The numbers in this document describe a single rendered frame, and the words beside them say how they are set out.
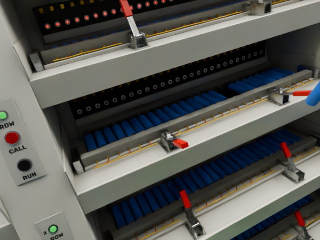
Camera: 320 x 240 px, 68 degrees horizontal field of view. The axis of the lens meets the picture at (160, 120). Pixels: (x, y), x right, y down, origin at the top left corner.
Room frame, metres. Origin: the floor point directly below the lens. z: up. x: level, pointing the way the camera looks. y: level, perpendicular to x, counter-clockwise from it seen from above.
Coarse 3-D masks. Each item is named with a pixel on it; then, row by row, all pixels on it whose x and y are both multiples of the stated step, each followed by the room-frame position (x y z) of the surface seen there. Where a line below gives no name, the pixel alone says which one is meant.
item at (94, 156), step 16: (288, 80) 0.53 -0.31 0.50; (240, 96) 0.51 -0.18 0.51; (256, 96) 0.51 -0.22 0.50; (192, 112) 0.48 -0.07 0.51; (208, 112) 0.48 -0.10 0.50; (160, 128) 0.45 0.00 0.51; (176, 128) 0.46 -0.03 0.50; (112, 144) 0.43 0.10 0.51; (128, 144) 0.43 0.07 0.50; (96, 160) 0.41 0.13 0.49; (112, 160) 0.40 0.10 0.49
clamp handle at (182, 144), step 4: (168, 136) 0.41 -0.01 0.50; (168, 140) 0.41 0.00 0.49; (172, 140) 0.39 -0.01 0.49; (176, 140) 0.37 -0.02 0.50; (180, 140) 0.37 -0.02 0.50; (176, 144) 0.37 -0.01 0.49; (180, 144) 0.35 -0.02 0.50; (184, 144) 0.35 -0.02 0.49; (188, 144) 0.35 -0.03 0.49; (184, 148) 0.35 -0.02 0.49
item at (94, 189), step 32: (256, 64) 0.67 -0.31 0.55; (288, 64) 0.64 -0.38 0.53; (160, 96) 0.58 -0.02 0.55; (224, 128) 0.44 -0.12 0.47; (256, 128) 0.46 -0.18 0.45; (64, 160) 0.36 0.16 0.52; (128, 160) 0.41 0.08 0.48; (160, 160) 0.39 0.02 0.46; (192, 160) 0.42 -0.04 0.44; (96, 192) 0.36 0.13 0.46; (128, 192) 0.38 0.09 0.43
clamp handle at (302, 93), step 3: (279, 90) 0.48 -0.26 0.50; (282, 90) 0.49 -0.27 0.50; (300, 90) 0.45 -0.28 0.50; (303, 90) 0.44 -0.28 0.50; (306, 90) 0.43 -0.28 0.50; (309, 90) 0.42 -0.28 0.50; (279, 93) 0.49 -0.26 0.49; (282, 93) 0.48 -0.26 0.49; (285, 93) 0.47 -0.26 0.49; (288, 93) 0.46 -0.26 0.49; (291, 93) 0.46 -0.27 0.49; (294, 93) 0.45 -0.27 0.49; (297, 93) 0.44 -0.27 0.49; (300, 93) 0.43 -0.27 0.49; (303, 93) 0.43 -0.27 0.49; (306, 93) 0.42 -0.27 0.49; (309, 93) 0.42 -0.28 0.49
